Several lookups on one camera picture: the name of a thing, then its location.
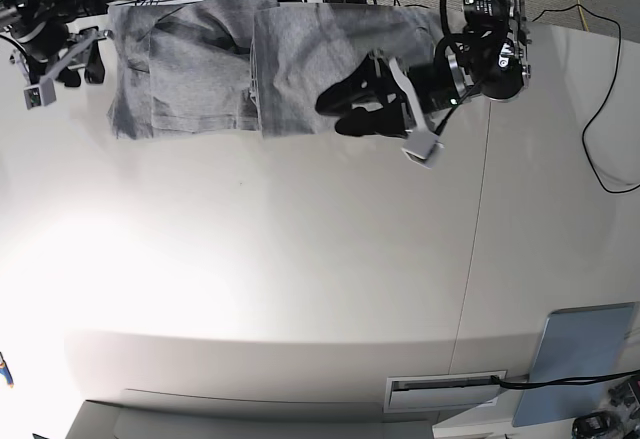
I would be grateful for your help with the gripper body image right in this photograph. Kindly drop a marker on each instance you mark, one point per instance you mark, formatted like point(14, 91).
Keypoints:
point(439, 87)

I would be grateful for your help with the black device bottom right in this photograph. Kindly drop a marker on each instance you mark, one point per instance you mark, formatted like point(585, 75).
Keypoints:
point(596, 425)

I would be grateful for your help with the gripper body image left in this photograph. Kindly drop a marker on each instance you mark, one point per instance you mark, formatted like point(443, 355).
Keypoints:
point(73, 55)

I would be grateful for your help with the white cable tray box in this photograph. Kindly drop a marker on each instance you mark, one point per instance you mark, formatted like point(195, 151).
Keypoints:
point(440, 393)

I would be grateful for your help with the grey T-shirt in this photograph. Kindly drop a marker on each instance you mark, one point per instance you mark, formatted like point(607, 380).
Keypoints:
point(253, 65)

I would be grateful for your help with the blue orange tool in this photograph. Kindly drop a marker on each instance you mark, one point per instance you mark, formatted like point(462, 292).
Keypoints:
point(5, 372)

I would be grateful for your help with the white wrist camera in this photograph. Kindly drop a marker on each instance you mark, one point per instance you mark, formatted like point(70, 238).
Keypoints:
point(39, 95)
point(423, 147)

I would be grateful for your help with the blue-grey flat panel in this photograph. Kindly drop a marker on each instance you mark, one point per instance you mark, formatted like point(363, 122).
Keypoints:
point(576, 342)

